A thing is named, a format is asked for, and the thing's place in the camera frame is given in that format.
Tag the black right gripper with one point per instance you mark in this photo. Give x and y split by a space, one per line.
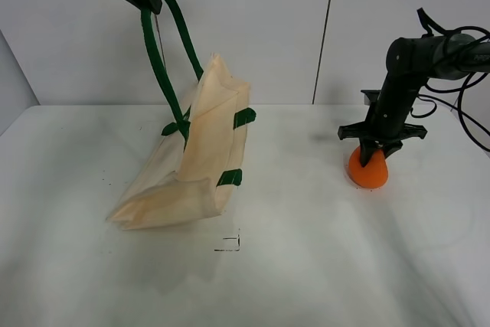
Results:
385 122

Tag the orange fruit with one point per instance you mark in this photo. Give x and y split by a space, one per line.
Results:
373 175

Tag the white linen bag green handles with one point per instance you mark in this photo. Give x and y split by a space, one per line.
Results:
193 170

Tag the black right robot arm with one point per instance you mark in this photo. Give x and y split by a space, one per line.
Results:
411 63

